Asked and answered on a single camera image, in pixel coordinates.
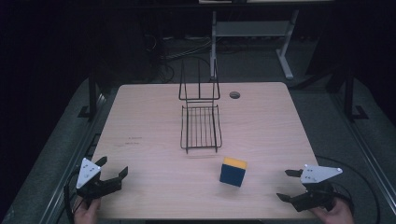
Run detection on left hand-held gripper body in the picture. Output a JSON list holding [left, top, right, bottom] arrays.
[[75, 157, 122, 209]]

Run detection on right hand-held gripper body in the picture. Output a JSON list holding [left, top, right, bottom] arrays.
[[290, 163, 344, 213]]

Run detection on blue and yellow sponge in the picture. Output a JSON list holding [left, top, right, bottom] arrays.
[[219, 156, 248, 188]]

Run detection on black wire rack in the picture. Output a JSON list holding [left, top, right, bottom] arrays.
[[177, 59, 223, 155]]

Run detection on person's left hand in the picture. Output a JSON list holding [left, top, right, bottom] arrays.
[[72, 197, 103, 224]]

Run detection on person's right hand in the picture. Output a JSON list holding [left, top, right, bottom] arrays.
[[309, 197, 356, 224]]

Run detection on white metal stand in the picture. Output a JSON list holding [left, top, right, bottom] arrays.
[[209, 8, 301, 80]]

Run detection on aluminium frame rail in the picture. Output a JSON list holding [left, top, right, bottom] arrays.
[[38, 91, 108, 224], [328, 91, 396, 203]]

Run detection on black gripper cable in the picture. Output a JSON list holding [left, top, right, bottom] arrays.
[[63, 169, 82, 224], [314, 154, 382, 224]]

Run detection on black metal post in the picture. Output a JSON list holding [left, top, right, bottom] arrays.
[[77, 69, 99, 119], [343, 66, 370, 123]]

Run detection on bundle of floor cables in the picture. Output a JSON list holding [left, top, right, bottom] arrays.
[[144, 33, 213, 83]]

